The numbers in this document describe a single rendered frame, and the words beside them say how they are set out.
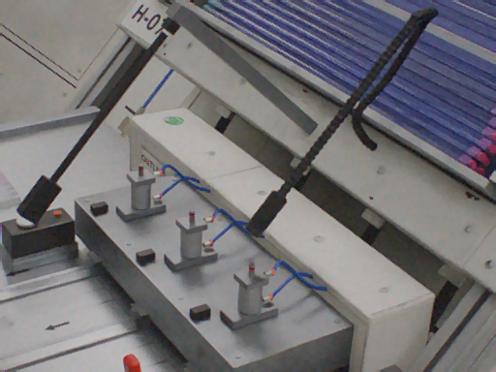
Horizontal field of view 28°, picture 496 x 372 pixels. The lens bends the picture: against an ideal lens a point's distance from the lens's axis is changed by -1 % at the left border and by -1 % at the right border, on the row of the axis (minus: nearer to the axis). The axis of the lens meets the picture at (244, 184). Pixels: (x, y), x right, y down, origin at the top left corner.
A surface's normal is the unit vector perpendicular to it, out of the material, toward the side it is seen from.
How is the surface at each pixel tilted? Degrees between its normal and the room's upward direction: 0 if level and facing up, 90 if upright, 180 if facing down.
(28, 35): 90
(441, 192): 90
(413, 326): 90
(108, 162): 43
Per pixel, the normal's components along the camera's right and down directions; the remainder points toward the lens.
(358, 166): -0.59, -0.44
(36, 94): 0.53, 0.43
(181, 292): 0.05, -0.88
